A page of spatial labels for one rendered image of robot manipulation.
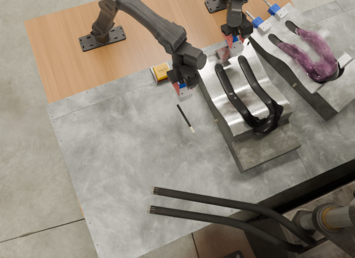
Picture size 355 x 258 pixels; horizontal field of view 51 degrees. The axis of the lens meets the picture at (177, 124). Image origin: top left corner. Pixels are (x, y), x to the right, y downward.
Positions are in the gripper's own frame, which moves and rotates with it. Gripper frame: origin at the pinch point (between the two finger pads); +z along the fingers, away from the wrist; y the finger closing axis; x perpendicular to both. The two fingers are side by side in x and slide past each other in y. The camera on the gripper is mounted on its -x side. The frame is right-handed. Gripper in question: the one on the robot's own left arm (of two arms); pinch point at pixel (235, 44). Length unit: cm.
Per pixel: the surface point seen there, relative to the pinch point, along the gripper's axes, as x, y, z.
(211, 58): 1.8, -10.7, 4.1
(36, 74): 102, -93, 47
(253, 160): -38.5, -14.0, 25.9
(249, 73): -9.9, 0.7, 8.7
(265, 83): -16.3, 4.4, 11.4
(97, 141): -8, -67, 15
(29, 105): 85, -103, 56
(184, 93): -14.4, -29.6, 1.9
